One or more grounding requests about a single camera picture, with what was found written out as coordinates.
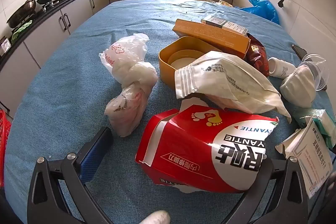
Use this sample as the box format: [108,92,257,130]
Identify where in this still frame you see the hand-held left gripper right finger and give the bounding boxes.
[228,156,315,224]

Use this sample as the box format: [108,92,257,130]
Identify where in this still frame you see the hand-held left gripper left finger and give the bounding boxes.
[28,126,114,224]

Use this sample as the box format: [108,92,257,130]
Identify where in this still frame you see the torn red white package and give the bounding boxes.
[135,105,279,193]

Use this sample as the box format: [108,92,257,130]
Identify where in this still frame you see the red plastic basket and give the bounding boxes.
[0,110,12,189]

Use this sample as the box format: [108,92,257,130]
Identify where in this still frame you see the long orange carton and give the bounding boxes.
[172,19,251,54]

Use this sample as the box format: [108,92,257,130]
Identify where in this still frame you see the crumpled white plastic bag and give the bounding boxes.
[105,82,155,138]
[99,33,158,88]

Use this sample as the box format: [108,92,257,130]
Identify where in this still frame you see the open white medicine box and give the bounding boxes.
[275,119,332,199]

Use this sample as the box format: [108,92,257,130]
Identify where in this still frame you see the blue tablecloth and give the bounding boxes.
[4,0,336,224]

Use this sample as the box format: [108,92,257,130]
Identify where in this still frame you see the green white tissue packet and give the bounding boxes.
[302,109,336,148]

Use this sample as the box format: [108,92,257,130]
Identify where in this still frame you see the white shoe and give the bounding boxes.
[136,210,171,224]

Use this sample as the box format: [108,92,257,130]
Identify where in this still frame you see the white zip pouch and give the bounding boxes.
[175,51,292,123]

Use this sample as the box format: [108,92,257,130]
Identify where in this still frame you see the white pill bottle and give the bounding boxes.
[268,57,296,79]

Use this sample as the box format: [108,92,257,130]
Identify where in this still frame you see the clear plastic cup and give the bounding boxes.
[299,53,330,92]

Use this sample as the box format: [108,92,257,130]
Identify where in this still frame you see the dark red snack packet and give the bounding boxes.
[245,33,270,78]

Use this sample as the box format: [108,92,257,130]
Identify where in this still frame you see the grey base cabinets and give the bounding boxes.
[0,0,237,119]

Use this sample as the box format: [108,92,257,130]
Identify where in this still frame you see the small white container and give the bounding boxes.
[0,36,11,56]

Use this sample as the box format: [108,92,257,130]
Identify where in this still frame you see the green cloth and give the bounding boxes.
[11,20,33,41]

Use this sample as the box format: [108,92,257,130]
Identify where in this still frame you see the gas stove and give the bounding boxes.
[39,0,66,10]

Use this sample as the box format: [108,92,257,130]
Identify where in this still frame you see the small white blue box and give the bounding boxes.
[223,22,249,36]

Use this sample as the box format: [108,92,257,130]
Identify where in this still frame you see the black frying pan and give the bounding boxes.
[7,0,37,28]

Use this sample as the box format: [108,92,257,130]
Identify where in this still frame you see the blue plastic bag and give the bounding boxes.
[235,0,280,25]

